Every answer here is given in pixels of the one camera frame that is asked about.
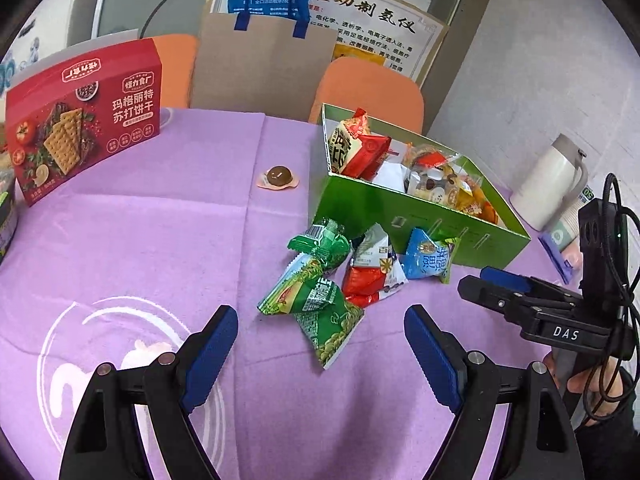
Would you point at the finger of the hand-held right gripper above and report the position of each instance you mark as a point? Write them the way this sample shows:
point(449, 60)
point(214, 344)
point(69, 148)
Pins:
point(505, 277)
point(485, 295)

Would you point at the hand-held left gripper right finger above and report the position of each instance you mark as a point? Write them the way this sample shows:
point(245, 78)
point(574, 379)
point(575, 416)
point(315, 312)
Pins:
point(435, 355)

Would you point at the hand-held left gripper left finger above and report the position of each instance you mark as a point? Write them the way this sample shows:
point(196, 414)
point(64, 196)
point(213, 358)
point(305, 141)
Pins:
point(210, 355)

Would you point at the blue snack packet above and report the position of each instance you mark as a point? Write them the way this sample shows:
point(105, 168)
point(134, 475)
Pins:
point(427, 257)

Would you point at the red and white snack packet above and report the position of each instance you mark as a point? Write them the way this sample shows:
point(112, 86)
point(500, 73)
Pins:
point(367, 275)

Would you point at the light green snack packet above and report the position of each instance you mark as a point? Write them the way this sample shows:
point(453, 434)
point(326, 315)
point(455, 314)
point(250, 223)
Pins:
point(300, 287)

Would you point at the green cardboard box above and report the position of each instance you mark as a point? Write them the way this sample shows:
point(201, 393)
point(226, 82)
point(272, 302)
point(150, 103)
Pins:
point(400, 220)

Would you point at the small clear chocolate ball packet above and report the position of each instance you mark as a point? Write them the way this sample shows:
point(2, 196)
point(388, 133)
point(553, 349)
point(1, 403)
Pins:
point(432, 187)

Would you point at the dark green snack packet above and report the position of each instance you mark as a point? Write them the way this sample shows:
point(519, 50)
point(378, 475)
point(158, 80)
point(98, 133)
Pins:
point(320, 245)

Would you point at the plain red snack packet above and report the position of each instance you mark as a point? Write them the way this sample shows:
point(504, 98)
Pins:
point(370, 155)

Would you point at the red noodle snack packet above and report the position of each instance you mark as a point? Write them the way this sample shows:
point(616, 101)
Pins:
point(347, 147)

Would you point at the person's right forearm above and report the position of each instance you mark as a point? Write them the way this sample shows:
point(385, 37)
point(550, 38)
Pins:
point(615, 440)

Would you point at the person's right hand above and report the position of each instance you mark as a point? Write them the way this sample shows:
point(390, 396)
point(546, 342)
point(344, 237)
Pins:
point(582, 385)

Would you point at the pack of paper cups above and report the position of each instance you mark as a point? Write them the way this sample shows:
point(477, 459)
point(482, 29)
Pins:
point(565, 230)

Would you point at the white thermos jug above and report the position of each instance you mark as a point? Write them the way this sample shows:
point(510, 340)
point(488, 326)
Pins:
point(545, 185)

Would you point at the purple tablecloth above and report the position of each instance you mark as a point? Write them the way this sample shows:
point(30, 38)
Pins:
point(150, 260)

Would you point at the chocolate candy on pink wrapper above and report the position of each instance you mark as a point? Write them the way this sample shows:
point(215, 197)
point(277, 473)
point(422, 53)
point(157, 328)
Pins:
point(278, 176)

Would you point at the orange chair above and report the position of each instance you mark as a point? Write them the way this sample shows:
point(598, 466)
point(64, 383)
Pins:
point(370, 90)
point(172, 70)

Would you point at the red cracker box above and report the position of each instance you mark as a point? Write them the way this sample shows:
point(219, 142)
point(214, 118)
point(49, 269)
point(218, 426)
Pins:
point(90, 125)

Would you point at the wall poster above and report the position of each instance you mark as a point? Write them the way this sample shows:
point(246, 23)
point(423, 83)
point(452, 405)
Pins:
point(375, 25)

